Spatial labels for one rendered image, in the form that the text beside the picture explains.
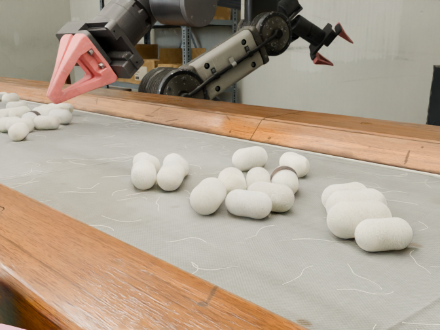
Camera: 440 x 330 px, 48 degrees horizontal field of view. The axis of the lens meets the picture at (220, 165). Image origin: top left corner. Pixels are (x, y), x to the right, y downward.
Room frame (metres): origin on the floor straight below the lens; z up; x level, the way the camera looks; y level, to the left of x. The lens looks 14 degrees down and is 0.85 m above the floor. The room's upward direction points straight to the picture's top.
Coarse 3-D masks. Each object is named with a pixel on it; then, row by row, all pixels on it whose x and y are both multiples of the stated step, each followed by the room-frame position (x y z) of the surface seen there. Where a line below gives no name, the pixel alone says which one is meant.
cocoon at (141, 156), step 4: (136, 156) 0.41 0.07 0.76; (140, 156) 0.41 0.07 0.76; (144, 156) 0.40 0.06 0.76; (148, 156) 0.40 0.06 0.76; (152, 156) 0.40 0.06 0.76; (136, 160) 0.41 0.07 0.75; (148, 160) 0.40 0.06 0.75; (152, 160) 0.40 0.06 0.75; (156, 160) 0.40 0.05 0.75; (156, 164) 0.40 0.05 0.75; (156, 168) 0.40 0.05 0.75; (156, 172) 0.40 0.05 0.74
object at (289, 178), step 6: (276, 174) 0.35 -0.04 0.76; (282, 174) 0.34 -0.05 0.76; (288, 174) 0.34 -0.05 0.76; (294, 174) 0.34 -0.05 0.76; (276, 180) 0.34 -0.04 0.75; (282, 180) 0.34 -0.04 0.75; (288, 180) 0.34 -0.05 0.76; (294, 180) 0.34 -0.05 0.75; (288, 186) 0.34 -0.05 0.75; (294, 186) 0.34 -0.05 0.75; (294, 192) 0.34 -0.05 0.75
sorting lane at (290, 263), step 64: (64, 128) 0.64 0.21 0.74; (128, 128) 0.64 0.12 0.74; (64, 192) 0.36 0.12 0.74; (128, 192) 0.36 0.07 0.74; (320, 192) 0.36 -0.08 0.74; (384, 192) 0.36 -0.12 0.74; (192, 256) 0.24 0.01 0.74; (256, 256) 0.24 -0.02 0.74; (320, 256) 0.24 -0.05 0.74; (384, 256) 0.24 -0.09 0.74; (320, 320) 0.18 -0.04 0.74; (384, 320) 0.18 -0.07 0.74
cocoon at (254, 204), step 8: (232, 192) 0.30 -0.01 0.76; (240, 192) 0.30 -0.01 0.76; (248, 192) 0.30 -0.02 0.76; (256, 192) 0.30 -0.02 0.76; (232, 200) 0.30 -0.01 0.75; (240, 200) 0.30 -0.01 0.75; (248, 200) 0.30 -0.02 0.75; (256, 200) 0.29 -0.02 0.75; (264, 200) 0.29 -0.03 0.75; (232, 208) 0.30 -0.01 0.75; (240, 208) 0.30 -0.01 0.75; (248, 208) 0.29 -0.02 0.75; (256, 208) 0.29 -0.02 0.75; (264, 208) 0.29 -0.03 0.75; (248, 216) 0.30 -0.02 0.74; (256, 216) 0.29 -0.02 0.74; (264, 216) 0.29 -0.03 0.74
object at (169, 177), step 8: (160, 168) 0.37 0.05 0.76; (168, 168) 0.36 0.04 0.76; (176, 168) 0.36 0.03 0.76; (160, 176) 0.35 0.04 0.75; (168, 176) 0.35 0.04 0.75; (176, 176) 0.35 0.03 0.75; (184, 176) 0.37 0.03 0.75; (160, 184) 0.35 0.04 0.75; (168, 184) 0.35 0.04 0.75; (176, 184) 0.35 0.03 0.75
